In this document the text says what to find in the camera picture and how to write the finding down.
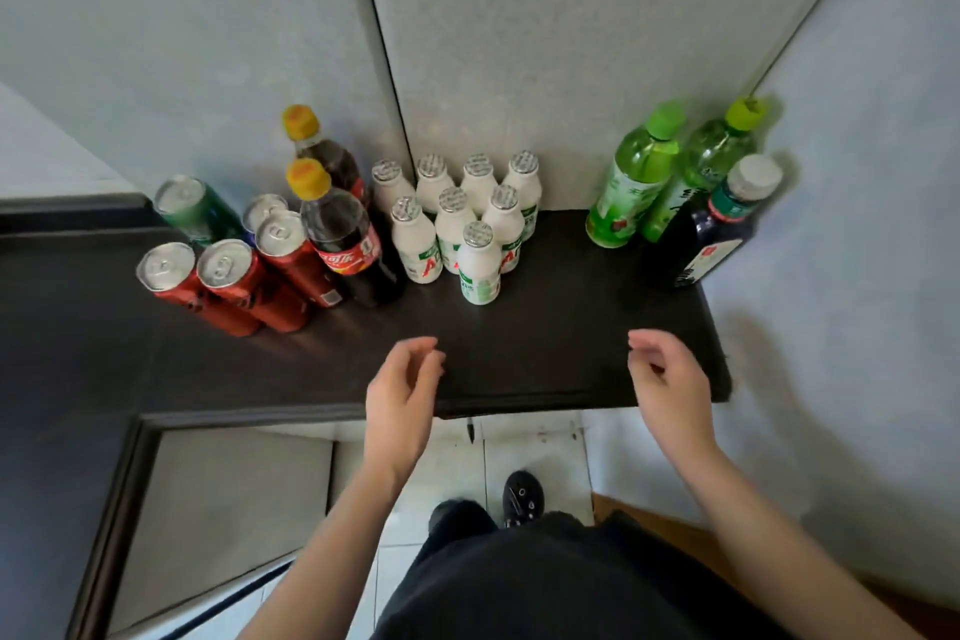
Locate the orange wooden door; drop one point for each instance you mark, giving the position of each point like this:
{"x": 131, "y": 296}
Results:
{"x": 637, "y": 519}

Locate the person's right forearm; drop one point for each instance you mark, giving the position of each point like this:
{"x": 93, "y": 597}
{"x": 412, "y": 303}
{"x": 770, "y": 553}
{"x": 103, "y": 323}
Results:
{"x": 787, "y": 557}

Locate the person's black trousers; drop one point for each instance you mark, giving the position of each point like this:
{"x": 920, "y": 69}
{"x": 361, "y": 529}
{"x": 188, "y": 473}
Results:
{"x": 457, "y": 523}

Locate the cluster of small white bottles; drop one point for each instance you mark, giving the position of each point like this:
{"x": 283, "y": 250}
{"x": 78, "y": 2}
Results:
{"x": 465, "y": 227}

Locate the person's right hand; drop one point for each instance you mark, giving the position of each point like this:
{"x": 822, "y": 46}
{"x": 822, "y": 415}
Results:
{"x": 679, "y": 407}

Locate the person's left hand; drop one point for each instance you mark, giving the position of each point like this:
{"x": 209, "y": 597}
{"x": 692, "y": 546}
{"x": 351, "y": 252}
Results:
{"x": 401, "y": 414}

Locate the white corner base cabinet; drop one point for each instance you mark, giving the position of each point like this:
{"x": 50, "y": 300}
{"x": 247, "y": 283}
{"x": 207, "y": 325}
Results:
{"x": 225, "y": 512}

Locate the person's black right shoe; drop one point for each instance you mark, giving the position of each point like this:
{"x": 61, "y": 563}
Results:
{"x": 523, "y": 497}

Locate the person's left forearm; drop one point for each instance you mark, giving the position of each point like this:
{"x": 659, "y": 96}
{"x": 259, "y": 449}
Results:
{"x": 322, "y": 564}

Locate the tall grey cabinet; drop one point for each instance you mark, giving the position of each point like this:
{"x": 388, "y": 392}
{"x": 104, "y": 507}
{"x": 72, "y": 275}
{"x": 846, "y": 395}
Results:
{"x": 562, "y": 24}

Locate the green Sprite can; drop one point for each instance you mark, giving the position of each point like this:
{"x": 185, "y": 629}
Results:
{"x": 195, "y": 212}

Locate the dark tea bottle pagoda label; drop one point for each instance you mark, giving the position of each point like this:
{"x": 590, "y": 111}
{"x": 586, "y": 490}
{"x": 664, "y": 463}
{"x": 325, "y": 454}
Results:
{"x": 709, "y": 234}

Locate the green tea bottle lime cap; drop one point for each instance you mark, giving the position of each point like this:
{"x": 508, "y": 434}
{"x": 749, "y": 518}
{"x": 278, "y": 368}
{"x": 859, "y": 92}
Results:
{"x": 709, "y": 156}

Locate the cola bottle yellow cap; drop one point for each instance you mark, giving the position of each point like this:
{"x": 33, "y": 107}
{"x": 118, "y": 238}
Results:
{"x": 330, "y": 156}
{"x": 345, "y": 234}

